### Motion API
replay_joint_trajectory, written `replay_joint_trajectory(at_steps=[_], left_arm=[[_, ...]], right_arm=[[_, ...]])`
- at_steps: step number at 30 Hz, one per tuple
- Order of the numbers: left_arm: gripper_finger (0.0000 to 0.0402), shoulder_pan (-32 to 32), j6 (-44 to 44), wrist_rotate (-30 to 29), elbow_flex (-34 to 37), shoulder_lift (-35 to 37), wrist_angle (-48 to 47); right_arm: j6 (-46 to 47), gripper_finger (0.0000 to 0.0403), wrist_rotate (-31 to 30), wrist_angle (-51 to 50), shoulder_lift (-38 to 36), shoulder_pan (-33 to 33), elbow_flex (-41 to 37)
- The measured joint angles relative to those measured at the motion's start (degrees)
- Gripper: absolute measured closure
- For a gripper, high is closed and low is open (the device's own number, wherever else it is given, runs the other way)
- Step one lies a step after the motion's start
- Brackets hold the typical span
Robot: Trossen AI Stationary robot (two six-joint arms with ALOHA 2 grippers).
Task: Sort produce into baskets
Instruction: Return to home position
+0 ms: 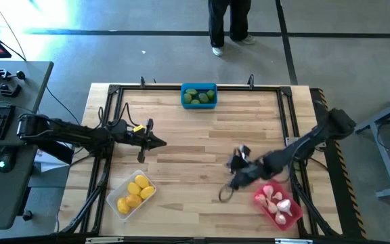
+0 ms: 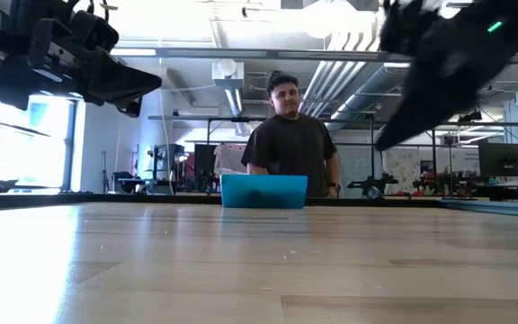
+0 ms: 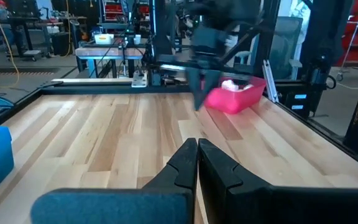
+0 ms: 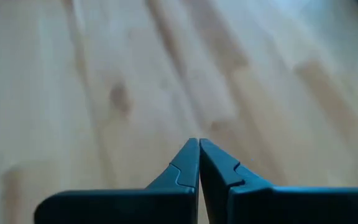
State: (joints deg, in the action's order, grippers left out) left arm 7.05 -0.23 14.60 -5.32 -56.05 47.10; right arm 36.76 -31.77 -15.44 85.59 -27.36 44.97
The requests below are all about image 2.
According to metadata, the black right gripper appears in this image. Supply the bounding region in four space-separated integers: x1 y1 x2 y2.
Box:
374 4 518 152

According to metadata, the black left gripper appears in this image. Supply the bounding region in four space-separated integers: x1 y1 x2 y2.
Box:
24 17 164 119

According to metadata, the patterned white sheet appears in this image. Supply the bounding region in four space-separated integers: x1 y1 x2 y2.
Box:
382 148 422 195

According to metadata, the black track spotlight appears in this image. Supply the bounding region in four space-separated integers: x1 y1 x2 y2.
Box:
457 109 484 123

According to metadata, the small black display panel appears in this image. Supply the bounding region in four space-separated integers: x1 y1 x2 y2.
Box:
193 143 219 176

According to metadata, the black pipe rack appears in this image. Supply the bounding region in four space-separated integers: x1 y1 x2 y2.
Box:
147 114 518 194

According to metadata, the black computer monitor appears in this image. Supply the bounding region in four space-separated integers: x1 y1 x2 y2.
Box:
478 142 518 178

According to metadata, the large glass window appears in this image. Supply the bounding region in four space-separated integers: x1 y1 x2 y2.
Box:
0 85 78 190

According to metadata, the pink white cloth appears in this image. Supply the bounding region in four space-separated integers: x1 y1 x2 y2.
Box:
212 142 247 176

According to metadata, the person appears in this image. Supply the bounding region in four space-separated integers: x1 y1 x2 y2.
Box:
240 69 343 200

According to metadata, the long ceiling light bar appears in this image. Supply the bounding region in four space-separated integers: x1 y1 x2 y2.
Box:
110 44 411 62

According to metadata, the blue plastic basket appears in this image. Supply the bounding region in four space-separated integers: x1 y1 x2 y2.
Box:
219 174 309 210

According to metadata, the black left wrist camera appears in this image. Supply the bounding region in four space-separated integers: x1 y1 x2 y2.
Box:
69 9 121 53

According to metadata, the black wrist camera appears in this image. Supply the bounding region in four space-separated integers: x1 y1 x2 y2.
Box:
379 0 442 56
69 9 121 53

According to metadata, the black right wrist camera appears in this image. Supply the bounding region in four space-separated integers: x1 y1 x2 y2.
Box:
379 0 442 56

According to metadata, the white ventilation duct box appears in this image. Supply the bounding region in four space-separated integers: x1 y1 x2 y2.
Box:
211 58 252 138

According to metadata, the black metal table frame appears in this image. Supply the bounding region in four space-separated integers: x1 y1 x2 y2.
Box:
0 191 518 221

